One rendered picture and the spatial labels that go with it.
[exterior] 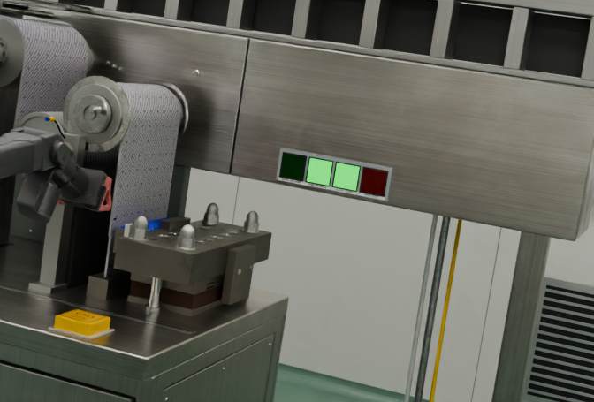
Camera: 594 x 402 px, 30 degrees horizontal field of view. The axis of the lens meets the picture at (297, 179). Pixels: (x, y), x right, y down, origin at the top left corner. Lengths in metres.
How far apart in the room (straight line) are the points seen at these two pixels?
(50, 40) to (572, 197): 1.10
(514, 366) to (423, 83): 0.64
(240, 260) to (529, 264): 0.62
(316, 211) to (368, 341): 0.60
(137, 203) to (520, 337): 0.86
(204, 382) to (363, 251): 2.74
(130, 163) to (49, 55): 0.30
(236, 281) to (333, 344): 2.67
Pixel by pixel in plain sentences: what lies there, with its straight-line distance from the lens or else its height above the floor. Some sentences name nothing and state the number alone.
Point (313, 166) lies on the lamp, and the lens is 2.33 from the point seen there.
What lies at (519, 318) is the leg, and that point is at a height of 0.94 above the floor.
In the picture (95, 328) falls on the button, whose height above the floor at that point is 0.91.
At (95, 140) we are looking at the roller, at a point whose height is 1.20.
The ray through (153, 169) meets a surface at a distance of 2.29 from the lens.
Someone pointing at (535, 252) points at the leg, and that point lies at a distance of 2.41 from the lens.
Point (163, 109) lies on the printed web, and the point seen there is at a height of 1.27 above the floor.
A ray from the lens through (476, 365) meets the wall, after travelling 4.74.
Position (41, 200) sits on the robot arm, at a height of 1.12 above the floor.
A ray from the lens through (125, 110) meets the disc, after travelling 2.14.
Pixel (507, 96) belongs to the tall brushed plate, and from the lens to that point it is 2.24.
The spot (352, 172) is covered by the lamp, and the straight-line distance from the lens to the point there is 2.31.
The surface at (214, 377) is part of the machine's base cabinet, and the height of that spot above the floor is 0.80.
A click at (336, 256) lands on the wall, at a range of 4.81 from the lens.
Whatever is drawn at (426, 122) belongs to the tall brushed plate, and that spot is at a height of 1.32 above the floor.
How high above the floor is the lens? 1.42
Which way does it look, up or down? 6 degrees down
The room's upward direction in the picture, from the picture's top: 9 degrees clockwise
